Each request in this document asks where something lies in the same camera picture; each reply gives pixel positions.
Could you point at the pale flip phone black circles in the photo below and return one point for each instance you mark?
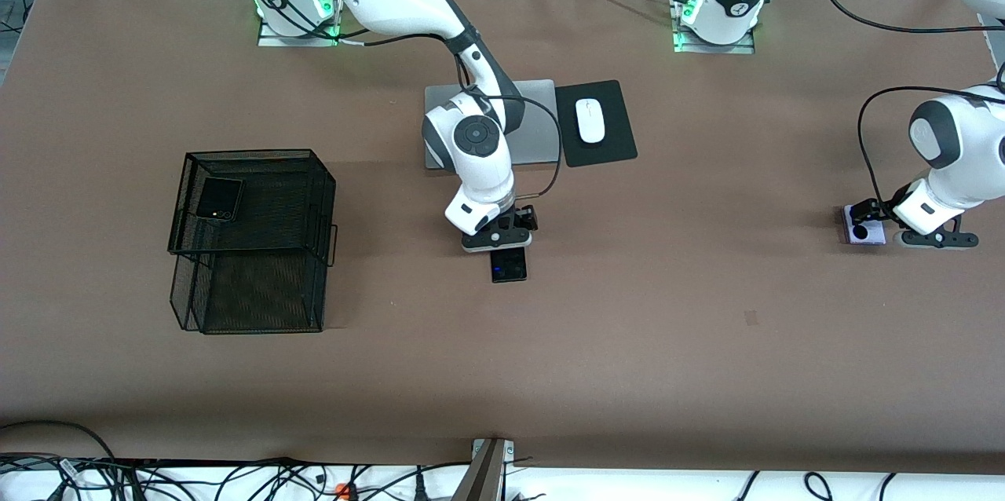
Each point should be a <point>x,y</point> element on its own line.
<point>875,236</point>

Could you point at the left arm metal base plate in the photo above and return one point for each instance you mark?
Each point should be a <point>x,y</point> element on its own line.
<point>738,49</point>

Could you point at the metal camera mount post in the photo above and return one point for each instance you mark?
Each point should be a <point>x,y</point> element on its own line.
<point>483,477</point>

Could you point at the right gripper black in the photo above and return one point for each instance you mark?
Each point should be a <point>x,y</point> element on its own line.
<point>524,217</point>

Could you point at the small black flip phone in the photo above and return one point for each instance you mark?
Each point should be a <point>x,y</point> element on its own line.
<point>220,199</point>

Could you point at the long black smartphone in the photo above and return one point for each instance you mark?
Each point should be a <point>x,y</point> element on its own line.
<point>510,269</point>

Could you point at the white computer mouse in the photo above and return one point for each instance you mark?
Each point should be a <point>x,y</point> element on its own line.
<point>590,120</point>

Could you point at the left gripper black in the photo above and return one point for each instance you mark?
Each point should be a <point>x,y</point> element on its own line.
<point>885,208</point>

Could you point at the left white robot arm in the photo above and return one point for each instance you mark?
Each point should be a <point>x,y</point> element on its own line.
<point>958,140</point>

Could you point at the black mesh desk organizer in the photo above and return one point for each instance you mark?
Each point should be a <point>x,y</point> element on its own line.
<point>267,289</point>

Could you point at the silver laptop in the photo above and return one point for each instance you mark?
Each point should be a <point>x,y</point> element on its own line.
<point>538,140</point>

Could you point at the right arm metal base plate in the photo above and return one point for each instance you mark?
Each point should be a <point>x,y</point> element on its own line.
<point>271,40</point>

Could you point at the black mouse pad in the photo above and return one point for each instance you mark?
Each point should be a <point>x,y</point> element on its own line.
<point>616,148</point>

